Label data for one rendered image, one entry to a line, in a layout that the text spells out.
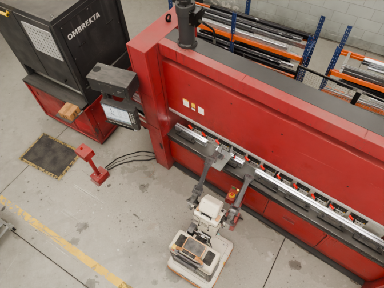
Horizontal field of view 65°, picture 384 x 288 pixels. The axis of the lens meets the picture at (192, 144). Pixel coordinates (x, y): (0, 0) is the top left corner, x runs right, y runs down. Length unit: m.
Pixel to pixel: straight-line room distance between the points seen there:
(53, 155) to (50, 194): 0.71
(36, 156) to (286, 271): 4.20
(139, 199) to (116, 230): 0.55
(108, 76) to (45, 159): 2.51
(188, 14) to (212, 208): 1.81
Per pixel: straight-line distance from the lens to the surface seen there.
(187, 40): 3.01
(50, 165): 5.44
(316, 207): 3.70
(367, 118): 2.74
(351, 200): 3.31
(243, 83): 2.73
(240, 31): 4.70
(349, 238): 3.80
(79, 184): 5.07
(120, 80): 3.36
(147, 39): 3.21
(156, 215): 4.54
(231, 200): 3.75
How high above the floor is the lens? 4.20
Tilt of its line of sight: 56 degrees down
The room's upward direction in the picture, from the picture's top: 4 degrees counter-clockwise
